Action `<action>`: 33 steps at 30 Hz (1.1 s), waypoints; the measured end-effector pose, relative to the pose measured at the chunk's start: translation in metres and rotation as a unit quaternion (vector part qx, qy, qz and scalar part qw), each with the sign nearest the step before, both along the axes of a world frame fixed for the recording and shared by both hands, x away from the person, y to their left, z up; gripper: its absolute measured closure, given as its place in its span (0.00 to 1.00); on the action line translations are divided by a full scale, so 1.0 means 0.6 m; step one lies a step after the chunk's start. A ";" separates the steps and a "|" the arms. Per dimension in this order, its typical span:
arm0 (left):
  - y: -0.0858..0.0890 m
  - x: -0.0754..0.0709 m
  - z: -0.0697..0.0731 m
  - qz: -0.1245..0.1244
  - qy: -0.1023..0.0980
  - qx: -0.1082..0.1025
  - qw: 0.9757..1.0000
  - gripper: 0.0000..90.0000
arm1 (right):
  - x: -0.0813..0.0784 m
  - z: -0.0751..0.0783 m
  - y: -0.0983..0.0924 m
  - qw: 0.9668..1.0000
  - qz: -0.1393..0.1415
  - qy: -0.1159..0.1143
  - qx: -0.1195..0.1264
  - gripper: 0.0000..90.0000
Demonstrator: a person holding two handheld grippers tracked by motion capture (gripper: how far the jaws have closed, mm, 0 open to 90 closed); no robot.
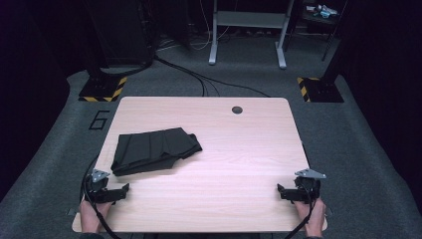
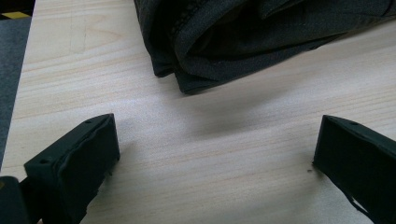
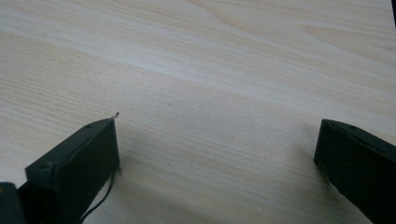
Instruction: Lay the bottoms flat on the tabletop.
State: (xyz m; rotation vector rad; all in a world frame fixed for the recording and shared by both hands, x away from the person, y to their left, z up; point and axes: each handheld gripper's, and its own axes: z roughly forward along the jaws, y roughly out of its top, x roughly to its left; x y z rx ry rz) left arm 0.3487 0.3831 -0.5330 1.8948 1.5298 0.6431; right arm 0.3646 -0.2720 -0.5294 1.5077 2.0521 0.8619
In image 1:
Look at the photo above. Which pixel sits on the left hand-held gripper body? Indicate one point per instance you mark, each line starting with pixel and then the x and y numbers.
pixel 98 192

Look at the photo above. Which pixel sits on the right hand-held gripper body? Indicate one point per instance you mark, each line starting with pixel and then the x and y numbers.
pixel 307 191

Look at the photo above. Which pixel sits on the black pleated skirt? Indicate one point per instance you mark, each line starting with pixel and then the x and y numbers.
pixel 152 149

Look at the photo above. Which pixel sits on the person's left hand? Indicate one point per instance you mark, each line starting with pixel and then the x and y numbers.
pixel 89 215

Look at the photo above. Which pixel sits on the person's right hand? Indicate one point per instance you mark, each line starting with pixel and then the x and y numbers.
pixel 315 219

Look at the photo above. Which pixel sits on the person's right dark sleeve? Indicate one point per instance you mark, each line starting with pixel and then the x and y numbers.
pixel 314 237

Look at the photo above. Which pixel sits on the black stand base striped tape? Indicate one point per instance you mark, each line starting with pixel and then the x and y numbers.
pixel 321 90
pixel 103 89

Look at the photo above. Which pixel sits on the black cabinet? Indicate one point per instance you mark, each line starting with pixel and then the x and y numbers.
pixel 122 33

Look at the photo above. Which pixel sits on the dark shelf rack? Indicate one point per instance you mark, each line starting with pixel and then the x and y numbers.
pixel 328 30

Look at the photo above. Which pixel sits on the small clutter on shelf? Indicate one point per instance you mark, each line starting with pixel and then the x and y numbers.
pixel 323 11

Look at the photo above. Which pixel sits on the grey table edge bracket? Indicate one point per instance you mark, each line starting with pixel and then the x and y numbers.
pixel 328 211
pixel 71 212

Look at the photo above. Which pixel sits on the grey metal desk frame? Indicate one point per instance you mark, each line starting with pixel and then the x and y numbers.
pixel 249 19

